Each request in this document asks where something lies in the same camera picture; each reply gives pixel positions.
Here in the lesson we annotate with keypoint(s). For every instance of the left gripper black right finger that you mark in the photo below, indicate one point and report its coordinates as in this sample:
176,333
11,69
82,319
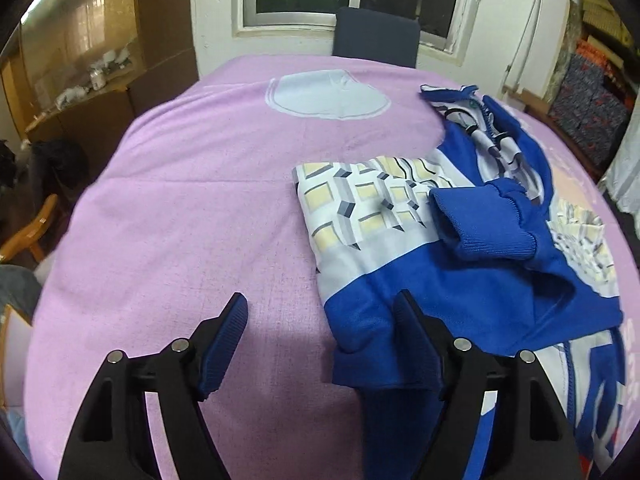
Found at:
499,412

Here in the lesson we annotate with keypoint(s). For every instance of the blue red white hooded jacket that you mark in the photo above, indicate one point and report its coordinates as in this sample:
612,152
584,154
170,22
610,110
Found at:
474,231

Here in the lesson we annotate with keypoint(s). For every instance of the orange wooden chair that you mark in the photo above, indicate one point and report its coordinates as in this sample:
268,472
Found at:
29,238

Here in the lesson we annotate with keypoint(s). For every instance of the pink printed bed sheet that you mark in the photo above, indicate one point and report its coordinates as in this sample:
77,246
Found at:
199,202

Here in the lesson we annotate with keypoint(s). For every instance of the white lace curtain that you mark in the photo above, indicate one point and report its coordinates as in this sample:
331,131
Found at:
622,179

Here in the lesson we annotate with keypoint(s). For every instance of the stacked patterned boxes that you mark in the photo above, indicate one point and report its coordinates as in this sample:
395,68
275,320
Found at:
593,104

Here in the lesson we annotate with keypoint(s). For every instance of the wooden glass display cabinet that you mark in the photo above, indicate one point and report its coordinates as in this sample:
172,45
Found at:
84,70

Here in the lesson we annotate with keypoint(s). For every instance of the dark blue chair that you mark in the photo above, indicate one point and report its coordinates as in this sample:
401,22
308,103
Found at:
376,36

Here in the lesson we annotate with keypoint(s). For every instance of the white board against wall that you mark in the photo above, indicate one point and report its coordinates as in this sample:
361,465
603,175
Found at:
538,49

